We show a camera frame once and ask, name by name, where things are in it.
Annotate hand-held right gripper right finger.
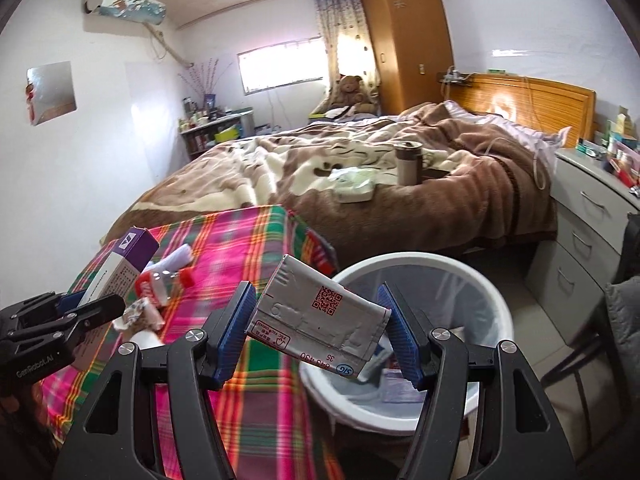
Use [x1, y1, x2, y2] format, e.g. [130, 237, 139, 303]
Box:
[378, 284, 571, 480]

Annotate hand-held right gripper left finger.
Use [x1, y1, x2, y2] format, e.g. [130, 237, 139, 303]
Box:
[52, 281, 257, 480]

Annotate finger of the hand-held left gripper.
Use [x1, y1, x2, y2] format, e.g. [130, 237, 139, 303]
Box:
[0, 291, 83, 318]
[30, 295, 126, 336]

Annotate patterned white paper pack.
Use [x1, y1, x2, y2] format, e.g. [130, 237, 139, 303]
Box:
[112, 297, 166, 333]

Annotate white purple medicine box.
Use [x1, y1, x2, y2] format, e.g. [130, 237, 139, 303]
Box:
[75, 227, 161, 311]

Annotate crushed clear plastic bottle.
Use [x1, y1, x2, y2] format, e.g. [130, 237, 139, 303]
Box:
[135, 267, 195, 306]

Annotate purple silver drink carton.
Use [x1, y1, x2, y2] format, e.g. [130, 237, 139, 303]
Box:
[245, 254, 392, 380]

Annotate white trash bin with liner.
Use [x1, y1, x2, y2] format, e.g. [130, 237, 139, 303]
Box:
[299, 253, 515, 436]

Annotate pink green plaid cloth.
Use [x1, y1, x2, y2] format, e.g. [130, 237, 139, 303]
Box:
[37, 203, 346, 480]

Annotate brown cream blanket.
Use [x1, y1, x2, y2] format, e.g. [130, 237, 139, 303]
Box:
[102, 101, 558, 261]

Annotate white green tissue box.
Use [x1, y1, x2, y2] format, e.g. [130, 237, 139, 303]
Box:
[327, 166, 377, 204]

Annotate black metal chair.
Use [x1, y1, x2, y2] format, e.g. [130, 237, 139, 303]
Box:
[540, 212, 640, 461]

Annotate grey shelf with bottles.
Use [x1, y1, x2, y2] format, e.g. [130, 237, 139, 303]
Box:
[179, 110, 256, 161]

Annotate grey nightstand with drawers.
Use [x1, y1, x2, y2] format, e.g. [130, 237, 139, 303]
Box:
[525, 147, 640, 348]

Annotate dark grey clothes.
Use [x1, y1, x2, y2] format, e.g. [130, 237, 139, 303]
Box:
[605, 275, 640, 391]

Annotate lilac pillow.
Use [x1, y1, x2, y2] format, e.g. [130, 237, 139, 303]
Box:
[445, 100, 573, 161]

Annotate dried branches in vase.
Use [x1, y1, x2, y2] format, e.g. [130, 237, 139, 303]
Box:
[179, 57, 233, 101]

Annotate brown teddy bear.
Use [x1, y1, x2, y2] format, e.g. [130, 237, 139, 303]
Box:
[327, 75, 377, 116]

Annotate air conditioner pipe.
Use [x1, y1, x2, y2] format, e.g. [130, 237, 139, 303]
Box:
[145, 22, 196, 68]

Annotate window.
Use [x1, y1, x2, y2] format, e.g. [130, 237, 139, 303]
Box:
[236, 37, 328, 96]

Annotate wooden headboard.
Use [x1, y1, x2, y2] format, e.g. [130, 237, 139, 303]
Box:
[442, 72, 597, 148]

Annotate cluster of small toiletry boxes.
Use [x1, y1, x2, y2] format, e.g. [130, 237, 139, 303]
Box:
[575, 105, 640, 188]

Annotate wooden wardrobe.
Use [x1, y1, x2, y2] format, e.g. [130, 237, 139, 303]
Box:
[360, 0, 455, 116]

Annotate white air conditioner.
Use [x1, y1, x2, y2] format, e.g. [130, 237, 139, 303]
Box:
[82, 0, 167, 26]

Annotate patterned curtain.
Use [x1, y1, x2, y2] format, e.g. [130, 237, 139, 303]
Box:
[312, 0, 381, 106]

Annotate square wall mirror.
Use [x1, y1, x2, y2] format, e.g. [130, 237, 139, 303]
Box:
[26, 61, 78, 126]

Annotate white charging cable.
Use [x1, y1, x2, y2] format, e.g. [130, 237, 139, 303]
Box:
[482, 135, 546, 191]

